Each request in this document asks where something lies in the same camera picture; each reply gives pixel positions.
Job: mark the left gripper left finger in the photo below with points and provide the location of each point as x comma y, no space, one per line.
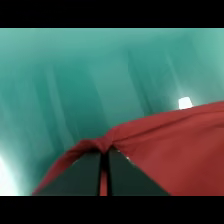
80,176

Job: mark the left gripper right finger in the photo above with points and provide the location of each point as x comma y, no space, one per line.
131,178

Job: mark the red garment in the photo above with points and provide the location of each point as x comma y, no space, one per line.
180,143

